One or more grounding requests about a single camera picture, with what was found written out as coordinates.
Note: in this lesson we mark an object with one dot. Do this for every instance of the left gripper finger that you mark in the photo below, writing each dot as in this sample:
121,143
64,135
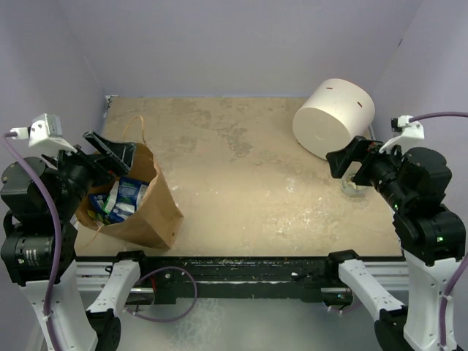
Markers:
107,172
113,157

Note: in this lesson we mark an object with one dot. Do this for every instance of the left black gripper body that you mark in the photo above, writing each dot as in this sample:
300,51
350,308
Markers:
76,169

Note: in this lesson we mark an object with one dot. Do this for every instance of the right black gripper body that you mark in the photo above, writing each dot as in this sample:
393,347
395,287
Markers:
377,167

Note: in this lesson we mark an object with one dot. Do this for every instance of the blue white snack packet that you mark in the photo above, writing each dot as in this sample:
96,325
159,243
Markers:
124,199

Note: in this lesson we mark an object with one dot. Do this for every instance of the brown paper bag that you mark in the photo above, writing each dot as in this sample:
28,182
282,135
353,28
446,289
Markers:
156,222

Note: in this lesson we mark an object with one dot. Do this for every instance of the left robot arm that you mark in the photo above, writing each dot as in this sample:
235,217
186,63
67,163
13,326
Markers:
42,194

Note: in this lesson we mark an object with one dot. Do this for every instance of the white cylindrical container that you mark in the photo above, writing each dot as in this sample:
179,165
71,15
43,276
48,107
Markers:
337,111

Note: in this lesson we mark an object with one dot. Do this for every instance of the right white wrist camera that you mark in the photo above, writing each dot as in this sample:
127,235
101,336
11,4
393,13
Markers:
407,134

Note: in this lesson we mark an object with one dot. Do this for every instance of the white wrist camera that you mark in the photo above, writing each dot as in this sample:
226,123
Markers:
44,129
407,134

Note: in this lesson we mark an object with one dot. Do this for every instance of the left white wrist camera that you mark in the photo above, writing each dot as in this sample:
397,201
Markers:
44,129

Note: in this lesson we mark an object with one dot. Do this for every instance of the black aluminium frame rail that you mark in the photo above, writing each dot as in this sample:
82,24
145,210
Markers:
308,279

